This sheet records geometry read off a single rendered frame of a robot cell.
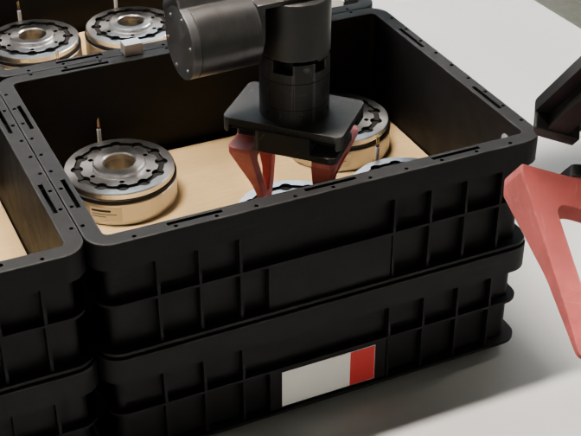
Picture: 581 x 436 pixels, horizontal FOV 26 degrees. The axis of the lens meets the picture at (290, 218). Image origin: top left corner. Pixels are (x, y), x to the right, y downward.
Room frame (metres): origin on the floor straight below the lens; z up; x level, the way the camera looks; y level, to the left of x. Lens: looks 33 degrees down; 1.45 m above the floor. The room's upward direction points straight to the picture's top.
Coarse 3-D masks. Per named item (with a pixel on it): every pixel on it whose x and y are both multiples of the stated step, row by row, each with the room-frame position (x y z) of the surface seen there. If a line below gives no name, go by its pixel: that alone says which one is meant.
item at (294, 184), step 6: (288, 180) 0.96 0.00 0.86; (294, 180) 0.96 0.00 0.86; (300, 180) 0.96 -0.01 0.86; (276, 186) 0.95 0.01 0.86; (282, 186) 0.95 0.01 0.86; (288, 186) 0.95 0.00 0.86; (294, 186) 0.95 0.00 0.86; (300, 186) 0.95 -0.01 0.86; (252, 192) 0.94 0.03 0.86; (276, 192) 0.94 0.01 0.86; (246, 198) 0.93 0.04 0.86; (252, 198) 0.93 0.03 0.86
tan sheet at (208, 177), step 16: (208, 144) 1.08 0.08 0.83; (224, 144) 1.08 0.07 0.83; (400, 144) 1.08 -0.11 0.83; (416, 144) 1.08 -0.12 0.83; (176, 160) 1.05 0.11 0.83; (192, 160) 1.05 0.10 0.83; (208, 160) 1.05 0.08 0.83; (224, 160) 1.05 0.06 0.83; (288, 160) 1.05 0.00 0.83; (192, 176) 1.02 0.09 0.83; (208, 176) 1.02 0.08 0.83; (224, 176) 1.02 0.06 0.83; (240, 176) 1.02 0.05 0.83; (288, 176) 1.02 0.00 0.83; (304, 176) 1.02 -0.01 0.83; (336, 176) 1.02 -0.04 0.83; (192, 192) 0.99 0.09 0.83; (208, 192) 0.99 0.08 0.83; (224, 192) 0.99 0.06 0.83; (240, 192) 0.99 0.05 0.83; (176, 208) 0.97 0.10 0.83; (192, 208) 0.97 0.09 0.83; (208, 208) 0.97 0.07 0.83; (144, 224) 0.94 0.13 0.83
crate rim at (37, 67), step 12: (360, 0) 1.21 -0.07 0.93; (336, 12) 1.18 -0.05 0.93; (144, 48) 1.09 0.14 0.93; (60, 60) 1.07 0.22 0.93; (72, 60) 1.07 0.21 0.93; (84, 60) 1.07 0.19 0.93; (96, 60) 1.07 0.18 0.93; (0, 72) 1.04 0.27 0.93; (12, 72) 1.04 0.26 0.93; (24, 72) 1.04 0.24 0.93
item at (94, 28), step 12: (108, 12) 1.33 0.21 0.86; (120, 12) 1.33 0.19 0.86; (144, 12) 1.34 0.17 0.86; (156, 12) 1.33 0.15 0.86; (96, 24) 1.30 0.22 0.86; (108, 24) 1.30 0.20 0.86; (156, 24) 1.30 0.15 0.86; (96, 36) 1.26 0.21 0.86; (108, 36) 1.27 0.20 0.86; (120, 36) 1.26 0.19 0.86; (132, 36) 1.26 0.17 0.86; (144, 36) 1.27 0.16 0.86; (156, 36) 1.26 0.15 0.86
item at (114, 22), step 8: (112, 16) 1.31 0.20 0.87; (120, 16) 1.31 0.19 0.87; (128, 16) 1.31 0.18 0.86; (136, 16) 1.31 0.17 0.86; (144, 16) 1.31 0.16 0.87; (112, 24) 1.28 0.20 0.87; (144, 24) 1.28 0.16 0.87; (152, 24) 1.30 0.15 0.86; (120, 32) 1.27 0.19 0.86; (128, 32) 1.27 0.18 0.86; (136, 32) 1.27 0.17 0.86
